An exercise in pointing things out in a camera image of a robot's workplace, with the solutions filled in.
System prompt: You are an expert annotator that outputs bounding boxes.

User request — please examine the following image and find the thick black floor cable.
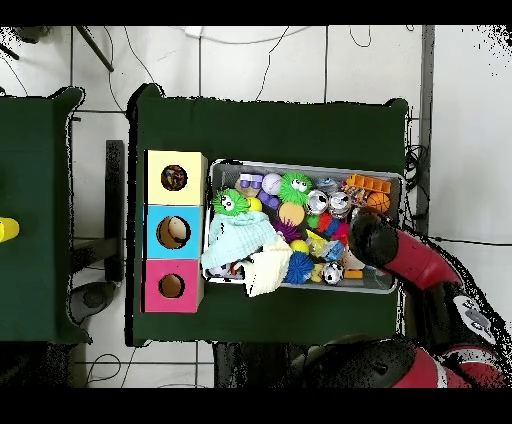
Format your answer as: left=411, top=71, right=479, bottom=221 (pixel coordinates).
left=429, top=237, right=512, bottom=248

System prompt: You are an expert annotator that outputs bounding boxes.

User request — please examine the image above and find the colourful spotted cloth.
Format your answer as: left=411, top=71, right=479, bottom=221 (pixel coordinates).
left=161, top=164, right=188, bottom=190

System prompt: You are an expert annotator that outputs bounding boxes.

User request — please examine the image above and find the green spiky toy with eyes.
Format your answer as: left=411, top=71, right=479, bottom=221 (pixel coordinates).
left=277, top=171, right=313, bottom=205

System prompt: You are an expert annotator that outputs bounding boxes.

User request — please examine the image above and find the cream waffle cloth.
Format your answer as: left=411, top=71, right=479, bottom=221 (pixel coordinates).
left=241, top=235, right=294, bottom=298

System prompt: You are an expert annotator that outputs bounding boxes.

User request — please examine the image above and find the white toy baseball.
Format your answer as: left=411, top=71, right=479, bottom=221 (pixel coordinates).
left=262, top=172, right=284, bottom=196

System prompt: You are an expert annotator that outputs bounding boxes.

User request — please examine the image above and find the wooden box with three holes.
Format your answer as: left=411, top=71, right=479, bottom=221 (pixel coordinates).
left=142, top=149, right=209, bottom=314

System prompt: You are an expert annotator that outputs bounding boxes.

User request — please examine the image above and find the yellow object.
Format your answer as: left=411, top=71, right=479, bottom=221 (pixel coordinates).
left=0, top=217, right=20, bottom=243

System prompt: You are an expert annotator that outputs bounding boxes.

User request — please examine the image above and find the mint waffle cloth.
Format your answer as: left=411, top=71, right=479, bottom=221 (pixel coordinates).
left=200, top=210, right=279, bottom=270

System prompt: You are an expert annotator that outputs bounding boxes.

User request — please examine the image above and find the blue spiky ball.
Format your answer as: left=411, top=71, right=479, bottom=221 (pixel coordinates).
left=284, top=251, right=315, bottom=286

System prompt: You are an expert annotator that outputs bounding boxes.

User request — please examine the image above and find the orange toy basketball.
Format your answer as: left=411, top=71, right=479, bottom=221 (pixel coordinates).
left=365, top=192, right=391, bottom=214

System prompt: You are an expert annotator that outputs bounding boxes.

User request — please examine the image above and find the dark green table cloth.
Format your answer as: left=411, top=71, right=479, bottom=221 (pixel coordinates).
left=125, top=83, right=409, bottom=353
left=0, top=86, right=93, bottom=346

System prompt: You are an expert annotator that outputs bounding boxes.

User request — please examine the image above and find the silver drink can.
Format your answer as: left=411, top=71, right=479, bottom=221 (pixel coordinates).
left=306, top=189, right=330, bottom=215

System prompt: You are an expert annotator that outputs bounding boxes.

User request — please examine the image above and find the green spiky ball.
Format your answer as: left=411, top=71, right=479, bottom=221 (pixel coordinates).
left=211, top=188, right=250, bottom=217

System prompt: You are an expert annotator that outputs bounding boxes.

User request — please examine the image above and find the purple spiky toy with eyes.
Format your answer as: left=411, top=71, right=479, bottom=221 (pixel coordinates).
left=272, top=218, right=301, bottom=243

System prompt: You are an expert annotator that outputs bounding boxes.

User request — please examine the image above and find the shallow wire mesh bin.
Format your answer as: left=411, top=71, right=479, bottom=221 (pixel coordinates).
left=203, top=159, right=403, bottom=295

